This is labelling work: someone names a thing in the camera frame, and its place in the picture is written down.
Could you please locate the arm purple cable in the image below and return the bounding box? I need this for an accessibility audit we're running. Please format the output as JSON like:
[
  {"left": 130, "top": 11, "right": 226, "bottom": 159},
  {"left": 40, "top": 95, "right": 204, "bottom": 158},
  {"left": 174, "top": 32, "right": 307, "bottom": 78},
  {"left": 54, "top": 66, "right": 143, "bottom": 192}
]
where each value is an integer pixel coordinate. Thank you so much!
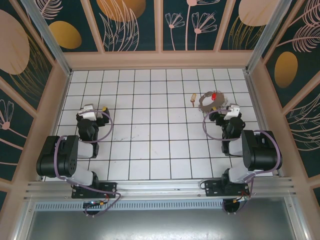
[
  {"left": 201, "top": 108, "right": 284, "bottom": 201},
  {"left": 55, "top": 109, "right": 123, "bottom": 217}
]

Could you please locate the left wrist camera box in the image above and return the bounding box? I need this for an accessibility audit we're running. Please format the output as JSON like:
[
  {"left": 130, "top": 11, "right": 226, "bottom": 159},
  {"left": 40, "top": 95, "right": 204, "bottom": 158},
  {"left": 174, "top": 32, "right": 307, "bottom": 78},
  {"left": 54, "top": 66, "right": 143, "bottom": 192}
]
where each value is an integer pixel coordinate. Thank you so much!
[{"left": 76, "top": 104, "right": 97, "bottom": 121}]

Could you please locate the grey metal sheet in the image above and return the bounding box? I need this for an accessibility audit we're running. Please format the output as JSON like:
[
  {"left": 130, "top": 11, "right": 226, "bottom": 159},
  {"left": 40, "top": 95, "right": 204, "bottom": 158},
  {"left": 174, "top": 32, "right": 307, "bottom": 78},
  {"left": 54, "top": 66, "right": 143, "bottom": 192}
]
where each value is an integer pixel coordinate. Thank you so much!
[{"left": 24, "top": 209, "right": 310, "bottom": 240}]

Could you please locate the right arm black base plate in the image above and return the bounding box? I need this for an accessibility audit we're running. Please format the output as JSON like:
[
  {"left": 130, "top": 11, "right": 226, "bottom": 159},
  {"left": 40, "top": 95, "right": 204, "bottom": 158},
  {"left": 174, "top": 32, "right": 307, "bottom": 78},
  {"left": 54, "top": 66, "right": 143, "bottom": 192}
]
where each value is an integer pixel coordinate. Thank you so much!
[{"left": 204, "top": 179, "right": 251, "bottom": 199}]

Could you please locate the slotted metal cable duct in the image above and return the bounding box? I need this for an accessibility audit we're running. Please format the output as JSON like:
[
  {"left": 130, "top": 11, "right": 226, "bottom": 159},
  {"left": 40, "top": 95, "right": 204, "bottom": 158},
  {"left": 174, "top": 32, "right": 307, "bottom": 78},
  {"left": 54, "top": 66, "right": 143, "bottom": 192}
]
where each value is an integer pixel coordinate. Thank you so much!
[{"left": 34, "top": 200, "right": 288, "bottom": 212}]

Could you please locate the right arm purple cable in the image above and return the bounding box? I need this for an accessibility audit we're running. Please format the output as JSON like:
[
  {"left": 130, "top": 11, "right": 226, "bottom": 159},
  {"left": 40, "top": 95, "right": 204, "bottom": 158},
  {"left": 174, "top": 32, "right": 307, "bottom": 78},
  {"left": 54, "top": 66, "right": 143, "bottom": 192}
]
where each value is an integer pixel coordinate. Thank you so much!
[{"left": 201, "top": 108, "right": 284, "bottom": 201}]

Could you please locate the aluminium mounting rail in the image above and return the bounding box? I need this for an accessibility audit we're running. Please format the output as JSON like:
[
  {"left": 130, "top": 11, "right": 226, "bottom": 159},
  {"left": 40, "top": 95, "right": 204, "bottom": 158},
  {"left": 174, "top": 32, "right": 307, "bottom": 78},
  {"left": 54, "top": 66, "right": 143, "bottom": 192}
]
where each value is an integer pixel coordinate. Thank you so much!
[{"left": 23, "top": 176, "right": 298, "bottom": 201}]

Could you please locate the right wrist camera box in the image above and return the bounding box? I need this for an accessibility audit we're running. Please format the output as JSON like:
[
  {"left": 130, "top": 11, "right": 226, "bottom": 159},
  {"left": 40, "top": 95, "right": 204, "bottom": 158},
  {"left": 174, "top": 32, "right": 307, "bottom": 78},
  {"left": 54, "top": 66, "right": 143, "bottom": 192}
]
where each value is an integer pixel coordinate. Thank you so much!
[{"left": 223, "top": 103, "right": 241, "bottom": 121}]

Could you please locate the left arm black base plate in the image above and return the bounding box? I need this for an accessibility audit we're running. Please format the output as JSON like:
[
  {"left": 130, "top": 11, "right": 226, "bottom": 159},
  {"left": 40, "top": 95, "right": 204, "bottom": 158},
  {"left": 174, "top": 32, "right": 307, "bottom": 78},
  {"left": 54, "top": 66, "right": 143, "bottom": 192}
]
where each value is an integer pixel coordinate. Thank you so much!
[{"left": 71, "top": 181, "right": 118, "bottom": 200}]

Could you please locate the keyring chain with red key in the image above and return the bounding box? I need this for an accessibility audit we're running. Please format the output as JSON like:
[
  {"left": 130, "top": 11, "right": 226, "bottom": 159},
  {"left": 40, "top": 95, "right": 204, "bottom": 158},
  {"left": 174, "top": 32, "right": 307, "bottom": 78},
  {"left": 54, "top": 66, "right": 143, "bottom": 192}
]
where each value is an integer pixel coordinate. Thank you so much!
[{"left": 197, "top": 90, "right": 227, "bottom": 114}]

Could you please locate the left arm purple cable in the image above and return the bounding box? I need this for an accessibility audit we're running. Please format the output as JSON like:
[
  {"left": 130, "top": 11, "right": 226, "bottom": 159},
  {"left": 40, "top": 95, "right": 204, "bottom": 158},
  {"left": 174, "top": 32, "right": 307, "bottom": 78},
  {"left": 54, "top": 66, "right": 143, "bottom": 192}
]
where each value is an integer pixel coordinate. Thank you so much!
[{"left": 55, "top": 109, "right": 123, "bottom": 217}]

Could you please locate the aluminium corner post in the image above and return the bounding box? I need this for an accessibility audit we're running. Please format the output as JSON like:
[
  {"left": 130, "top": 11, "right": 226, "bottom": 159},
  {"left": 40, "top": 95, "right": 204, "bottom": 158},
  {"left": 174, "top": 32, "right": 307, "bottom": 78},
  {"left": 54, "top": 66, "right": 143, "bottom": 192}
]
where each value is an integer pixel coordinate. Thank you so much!
[
  {"left": 244, "top": 0, "right": 293, "bottom": 75},
  {"left": 19, "top": 0, "right": 74, "bottom": 77}
]

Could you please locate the aluminium side rail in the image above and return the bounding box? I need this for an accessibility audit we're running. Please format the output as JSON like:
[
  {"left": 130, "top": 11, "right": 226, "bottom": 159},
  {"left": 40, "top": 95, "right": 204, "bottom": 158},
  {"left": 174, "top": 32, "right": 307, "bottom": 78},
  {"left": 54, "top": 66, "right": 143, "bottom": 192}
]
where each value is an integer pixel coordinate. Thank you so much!
[{"left": 243, "top": 71, "right": 285, "bottom": 177}]

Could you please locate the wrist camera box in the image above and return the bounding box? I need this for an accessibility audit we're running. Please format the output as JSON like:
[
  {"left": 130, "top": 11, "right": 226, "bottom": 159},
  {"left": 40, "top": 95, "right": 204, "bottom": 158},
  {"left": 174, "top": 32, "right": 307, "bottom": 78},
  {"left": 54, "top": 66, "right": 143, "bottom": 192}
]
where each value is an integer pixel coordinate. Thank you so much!
[
  {"left": 76, "top": 104, "right": 97, "bottom": 121},
  {"left": 223, "top": 103, "right": 241, "bottom": 121}
]

